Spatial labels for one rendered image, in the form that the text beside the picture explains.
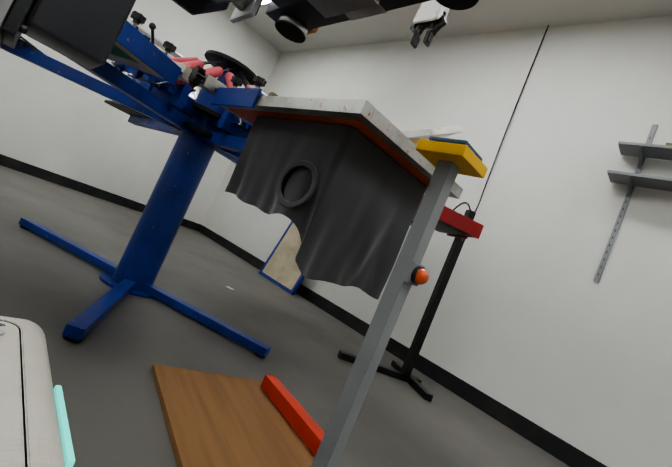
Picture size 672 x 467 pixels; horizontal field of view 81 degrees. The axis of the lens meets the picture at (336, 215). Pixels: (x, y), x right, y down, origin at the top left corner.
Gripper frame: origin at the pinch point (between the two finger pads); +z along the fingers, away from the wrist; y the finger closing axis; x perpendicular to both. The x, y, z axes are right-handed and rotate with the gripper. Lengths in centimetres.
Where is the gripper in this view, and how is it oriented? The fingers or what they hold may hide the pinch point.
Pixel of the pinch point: (421, 40)
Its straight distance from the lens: 144.5
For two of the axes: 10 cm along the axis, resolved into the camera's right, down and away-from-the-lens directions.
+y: 6.4, 2.2, -7.4
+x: 6.6, 3.3, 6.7
